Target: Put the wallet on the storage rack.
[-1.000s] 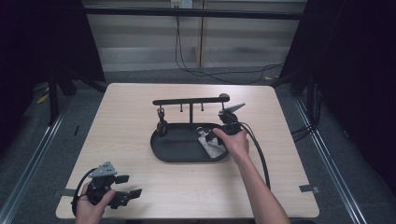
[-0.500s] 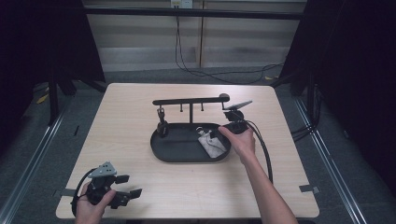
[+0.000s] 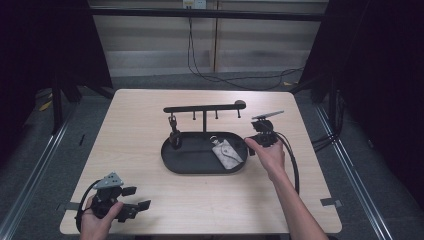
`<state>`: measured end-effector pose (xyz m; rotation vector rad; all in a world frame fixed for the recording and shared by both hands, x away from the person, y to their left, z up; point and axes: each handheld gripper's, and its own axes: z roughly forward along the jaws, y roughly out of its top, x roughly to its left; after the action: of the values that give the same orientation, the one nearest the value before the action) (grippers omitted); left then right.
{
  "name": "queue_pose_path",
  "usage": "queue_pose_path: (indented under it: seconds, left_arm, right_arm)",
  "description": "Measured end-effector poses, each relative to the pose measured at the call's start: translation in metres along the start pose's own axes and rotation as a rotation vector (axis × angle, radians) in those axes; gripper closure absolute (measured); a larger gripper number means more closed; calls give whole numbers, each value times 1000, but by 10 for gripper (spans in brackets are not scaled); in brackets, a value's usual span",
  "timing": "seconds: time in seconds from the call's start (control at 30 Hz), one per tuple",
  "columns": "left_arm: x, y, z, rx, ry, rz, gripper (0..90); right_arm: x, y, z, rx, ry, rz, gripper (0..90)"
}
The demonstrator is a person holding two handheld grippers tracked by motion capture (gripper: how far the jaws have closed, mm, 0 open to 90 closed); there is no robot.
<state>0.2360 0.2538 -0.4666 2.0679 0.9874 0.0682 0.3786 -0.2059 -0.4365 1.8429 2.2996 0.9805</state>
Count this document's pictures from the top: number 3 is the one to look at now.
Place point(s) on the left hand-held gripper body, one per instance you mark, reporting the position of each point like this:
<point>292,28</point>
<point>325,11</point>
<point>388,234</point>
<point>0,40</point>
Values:
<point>105,203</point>

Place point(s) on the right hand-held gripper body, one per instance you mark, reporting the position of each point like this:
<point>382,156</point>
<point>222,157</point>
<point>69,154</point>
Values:
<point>265,133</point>

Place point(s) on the grey key pouch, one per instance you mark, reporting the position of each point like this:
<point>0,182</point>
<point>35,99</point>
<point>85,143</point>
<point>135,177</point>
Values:
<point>228,155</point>

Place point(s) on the black key rack with tray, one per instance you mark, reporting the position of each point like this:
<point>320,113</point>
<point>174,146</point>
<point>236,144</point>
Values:
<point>195,160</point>

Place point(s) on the black key fob with clasp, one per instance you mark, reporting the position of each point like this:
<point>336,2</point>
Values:
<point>175,137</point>

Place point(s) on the person's right hand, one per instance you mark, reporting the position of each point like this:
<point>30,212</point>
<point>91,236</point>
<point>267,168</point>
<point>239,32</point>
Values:
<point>271,160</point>

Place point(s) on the person's left hand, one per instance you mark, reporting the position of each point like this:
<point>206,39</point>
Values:
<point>95,228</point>

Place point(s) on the grey tape strip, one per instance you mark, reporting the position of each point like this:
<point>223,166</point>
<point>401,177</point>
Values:
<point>68,206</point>
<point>330,202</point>

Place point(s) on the black stand leg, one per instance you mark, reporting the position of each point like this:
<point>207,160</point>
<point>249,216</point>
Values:
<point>57,106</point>

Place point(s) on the yellow tape piece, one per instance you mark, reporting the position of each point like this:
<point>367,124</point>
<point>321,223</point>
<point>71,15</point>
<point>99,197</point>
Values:
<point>45,106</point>

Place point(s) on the black curtain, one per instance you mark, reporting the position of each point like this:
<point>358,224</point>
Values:
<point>383,66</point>
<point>40,50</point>

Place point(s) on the metal floor rail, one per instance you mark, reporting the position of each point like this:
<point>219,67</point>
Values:
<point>33,180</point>
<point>353,173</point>

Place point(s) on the white wall outlet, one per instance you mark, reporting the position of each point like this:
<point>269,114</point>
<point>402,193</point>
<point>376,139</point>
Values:
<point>195,3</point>

